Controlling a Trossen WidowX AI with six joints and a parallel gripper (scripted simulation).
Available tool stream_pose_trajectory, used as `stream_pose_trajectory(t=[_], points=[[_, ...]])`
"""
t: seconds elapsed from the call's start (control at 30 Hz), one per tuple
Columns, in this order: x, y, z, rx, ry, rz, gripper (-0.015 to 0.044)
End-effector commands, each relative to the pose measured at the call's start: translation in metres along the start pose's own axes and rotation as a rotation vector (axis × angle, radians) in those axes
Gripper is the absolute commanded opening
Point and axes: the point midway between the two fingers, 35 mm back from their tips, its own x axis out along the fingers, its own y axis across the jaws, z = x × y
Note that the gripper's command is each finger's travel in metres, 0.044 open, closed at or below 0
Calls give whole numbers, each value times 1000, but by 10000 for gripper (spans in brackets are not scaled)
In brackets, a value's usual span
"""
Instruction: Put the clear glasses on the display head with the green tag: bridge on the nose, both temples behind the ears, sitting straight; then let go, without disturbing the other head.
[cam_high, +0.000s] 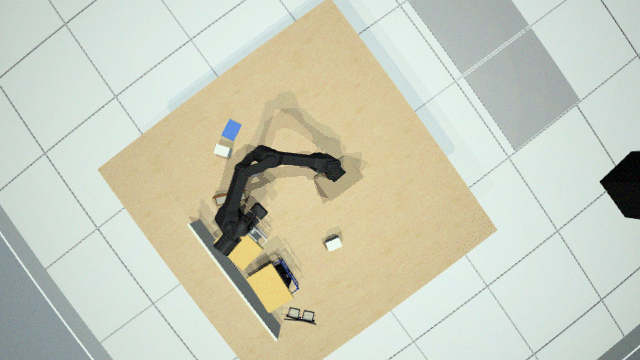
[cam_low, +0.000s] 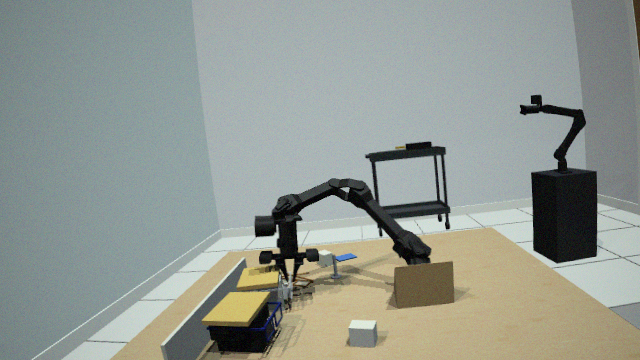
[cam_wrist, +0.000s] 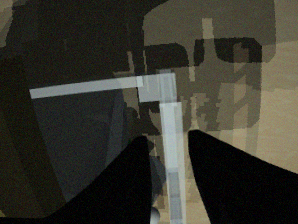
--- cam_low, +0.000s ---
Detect blue flat square tile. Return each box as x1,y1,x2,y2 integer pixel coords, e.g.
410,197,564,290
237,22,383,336
336,253,357,262

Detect brown rectangular glasses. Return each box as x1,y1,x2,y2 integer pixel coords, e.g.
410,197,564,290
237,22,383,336
282,273,313,287

